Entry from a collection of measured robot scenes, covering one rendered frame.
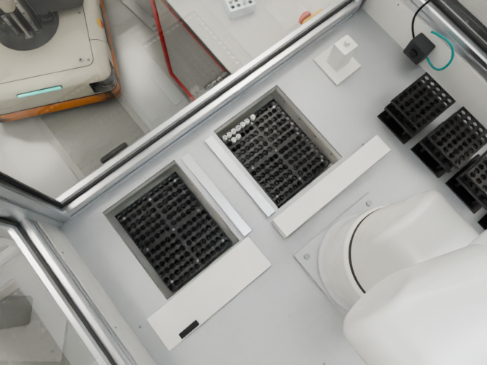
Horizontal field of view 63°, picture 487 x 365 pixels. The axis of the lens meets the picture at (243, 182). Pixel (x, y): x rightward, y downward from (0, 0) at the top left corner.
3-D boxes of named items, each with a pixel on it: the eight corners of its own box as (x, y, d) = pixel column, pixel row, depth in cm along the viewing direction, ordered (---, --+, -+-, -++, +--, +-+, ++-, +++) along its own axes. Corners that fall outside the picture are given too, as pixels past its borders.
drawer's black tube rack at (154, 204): (121, 220, 99) (114, 216, 93) (178, 178, 102) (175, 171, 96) (175, 292, 95) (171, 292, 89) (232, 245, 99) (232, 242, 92)
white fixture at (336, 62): (312, 60, 100) (321, 36, 91) (336, 43, 102) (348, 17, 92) (336, 85, 99) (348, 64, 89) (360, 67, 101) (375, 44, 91)
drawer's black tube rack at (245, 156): (220, 146, 105) (219, 137, 99) (270, 108, 108) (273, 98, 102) (274, 211, 101) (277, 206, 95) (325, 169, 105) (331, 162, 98)
